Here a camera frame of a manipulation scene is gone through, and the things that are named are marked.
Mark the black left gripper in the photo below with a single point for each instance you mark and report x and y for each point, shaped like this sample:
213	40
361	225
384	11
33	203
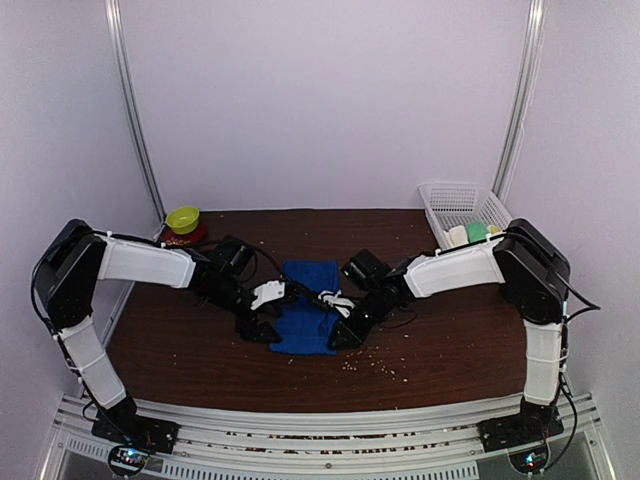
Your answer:
251	333

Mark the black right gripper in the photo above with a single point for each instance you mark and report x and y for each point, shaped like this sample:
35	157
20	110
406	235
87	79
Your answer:
352	340

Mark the blue microfiber towel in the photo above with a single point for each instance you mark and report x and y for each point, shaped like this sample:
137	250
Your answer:
305	329

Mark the white towel with blue emblem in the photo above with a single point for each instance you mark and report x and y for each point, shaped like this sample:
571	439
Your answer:
457	236

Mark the white perforated plastic basket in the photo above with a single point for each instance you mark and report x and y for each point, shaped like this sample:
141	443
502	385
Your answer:
448	205

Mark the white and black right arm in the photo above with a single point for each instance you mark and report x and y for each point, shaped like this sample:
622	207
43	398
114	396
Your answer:
528	272

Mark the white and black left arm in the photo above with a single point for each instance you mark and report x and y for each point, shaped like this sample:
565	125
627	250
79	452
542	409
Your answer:
64	282

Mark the red floral ceramic bowl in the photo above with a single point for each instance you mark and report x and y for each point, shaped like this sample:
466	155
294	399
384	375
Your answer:
170	238

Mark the lime green plastic bowl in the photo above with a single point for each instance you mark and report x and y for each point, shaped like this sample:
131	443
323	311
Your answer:
183	220

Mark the rolled green towel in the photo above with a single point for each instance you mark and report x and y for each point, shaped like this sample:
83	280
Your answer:
476	231

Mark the left round circuit board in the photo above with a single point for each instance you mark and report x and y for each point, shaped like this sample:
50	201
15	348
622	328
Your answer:
127	461

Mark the round circuit board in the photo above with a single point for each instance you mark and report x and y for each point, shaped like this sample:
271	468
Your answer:
127	461
530	461

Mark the right round circuit board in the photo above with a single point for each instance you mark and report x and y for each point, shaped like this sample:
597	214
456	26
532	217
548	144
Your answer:
530	461

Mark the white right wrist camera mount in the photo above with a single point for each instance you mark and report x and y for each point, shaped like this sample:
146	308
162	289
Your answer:
337	302

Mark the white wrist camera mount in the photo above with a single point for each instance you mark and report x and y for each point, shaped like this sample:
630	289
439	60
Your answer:
268	292
337	302

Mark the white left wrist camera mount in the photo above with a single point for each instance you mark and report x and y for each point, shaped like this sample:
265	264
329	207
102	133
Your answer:
268	292

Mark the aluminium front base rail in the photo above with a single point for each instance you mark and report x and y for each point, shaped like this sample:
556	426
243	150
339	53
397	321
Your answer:
441	442

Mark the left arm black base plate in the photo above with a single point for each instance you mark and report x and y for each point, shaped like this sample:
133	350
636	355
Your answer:
151	435

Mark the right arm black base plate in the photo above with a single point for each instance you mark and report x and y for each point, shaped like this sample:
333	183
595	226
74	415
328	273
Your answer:
513	431

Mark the right aluminium frame post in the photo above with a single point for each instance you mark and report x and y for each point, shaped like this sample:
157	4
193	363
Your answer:
525	86

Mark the aluminium frame post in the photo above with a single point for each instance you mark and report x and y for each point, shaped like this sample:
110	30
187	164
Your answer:
525	86
133	118

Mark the left aluminium frame post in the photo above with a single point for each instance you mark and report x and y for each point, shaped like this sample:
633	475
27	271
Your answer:
133	118

